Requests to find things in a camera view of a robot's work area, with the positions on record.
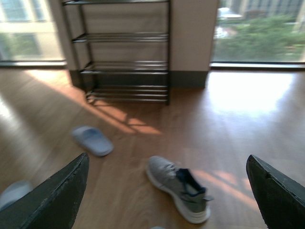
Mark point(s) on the light blue slide slipper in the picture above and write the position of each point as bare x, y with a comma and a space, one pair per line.
93, 140

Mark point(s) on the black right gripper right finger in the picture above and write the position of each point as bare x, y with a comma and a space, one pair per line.
280, 199

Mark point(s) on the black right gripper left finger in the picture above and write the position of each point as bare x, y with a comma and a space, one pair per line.
53, 204

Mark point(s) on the grey knit sneaker navy collar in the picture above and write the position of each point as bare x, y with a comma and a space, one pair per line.
190, 198

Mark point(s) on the black metal shoe rack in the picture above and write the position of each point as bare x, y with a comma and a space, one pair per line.
121, 48

